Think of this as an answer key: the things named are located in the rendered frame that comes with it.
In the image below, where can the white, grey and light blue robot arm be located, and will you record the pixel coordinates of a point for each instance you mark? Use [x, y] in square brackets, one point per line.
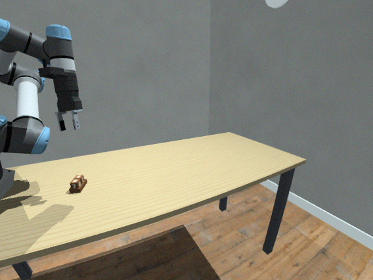
[26, 134]

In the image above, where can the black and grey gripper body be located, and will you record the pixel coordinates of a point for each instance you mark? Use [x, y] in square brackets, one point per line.
[65, 82]

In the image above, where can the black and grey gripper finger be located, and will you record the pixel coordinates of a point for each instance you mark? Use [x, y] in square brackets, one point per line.
[60, 120]
[75, 118]

